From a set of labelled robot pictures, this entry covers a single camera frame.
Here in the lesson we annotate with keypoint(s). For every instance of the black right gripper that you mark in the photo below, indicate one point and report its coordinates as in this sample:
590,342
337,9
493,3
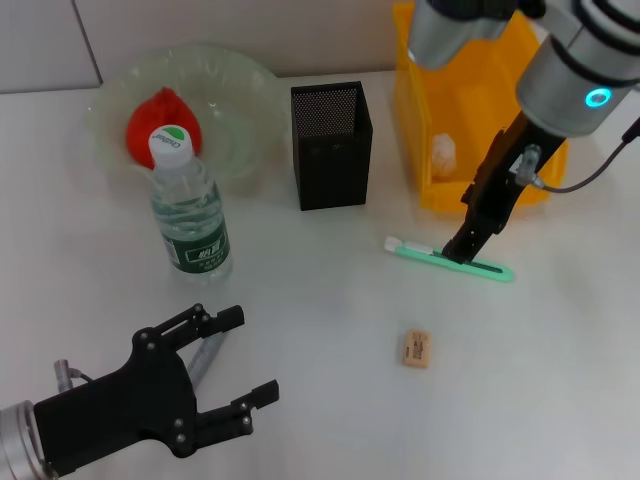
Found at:
505,185

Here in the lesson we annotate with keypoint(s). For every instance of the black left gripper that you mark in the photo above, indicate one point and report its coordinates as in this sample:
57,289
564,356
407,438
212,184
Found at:
120,415

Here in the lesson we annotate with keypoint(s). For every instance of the green utility knife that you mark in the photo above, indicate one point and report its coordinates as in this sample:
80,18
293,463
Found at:
412,248

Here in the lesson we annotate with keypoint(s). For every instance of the white paper ball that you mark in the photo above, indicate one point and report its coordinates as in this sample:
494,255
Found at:
444,155

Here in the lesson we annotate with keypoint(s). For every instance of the clear green-label water bottle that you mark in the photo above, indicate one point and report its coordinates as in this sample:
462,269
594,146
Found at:
192,215

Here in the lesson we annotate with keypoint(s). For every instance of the red-orange toy orange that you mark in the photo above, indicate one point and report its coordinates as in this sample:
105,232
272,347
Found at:
145,120

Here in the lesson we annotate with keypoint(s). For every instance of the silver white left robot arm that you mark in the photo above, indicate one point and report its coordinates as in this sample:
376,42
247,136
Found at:
20,440

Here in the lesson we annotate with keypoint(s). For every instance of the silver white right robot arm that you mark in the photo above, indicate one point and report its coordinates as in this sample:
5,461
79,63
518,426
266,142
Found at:
575,65

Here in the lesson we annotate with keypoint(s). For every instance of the grey pen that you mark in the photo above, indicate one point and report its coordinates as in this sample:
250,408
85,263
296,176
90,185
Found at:
205,357

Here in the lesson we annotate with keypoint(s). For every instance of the beige eraser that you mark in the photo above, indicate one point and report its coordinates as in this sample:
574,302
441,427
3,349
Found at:
416,349

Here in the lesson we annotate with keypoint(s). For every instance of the black mesh pen holder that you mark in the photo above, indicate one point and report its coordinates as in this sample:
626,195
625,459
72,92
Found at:
335,170

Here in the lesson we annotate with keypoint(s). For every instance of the pale green glass fruit plate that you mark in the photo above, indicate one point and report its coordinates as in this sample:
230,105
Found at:
235,125

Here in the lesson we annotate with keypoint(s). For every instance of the yellow plastic bin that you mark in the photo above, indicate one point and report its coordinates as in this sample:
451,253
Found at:
450,195

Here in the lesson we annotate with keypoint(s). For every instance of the right wrist camera housing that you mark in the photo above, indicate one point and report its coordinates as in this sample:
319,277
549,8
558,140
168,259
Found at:
440,30

